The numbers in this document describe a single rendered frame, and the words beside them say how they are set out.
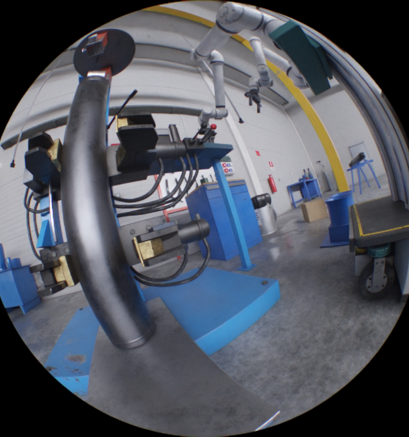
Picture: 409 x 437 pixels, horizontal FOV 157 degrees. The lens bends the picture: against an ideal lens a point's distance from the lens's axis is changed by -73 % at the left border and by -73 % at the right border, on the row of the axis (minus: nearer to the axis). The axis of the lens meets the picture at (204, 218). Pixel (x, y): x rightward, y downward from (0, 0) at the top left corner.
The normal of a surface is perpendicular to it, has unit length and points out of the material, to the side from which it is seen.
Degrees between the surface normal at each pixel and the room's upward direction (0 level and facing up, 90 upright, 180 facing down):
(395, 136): 90
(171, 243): 90
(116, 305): 90
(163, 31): 173
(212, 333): 90
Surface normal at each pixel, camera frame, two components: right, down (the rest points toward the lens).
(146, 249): 0.48, -0.16
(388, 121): -0.80, 0.23
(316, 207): -0.43, 0.11
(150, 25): 0.34, 0.93
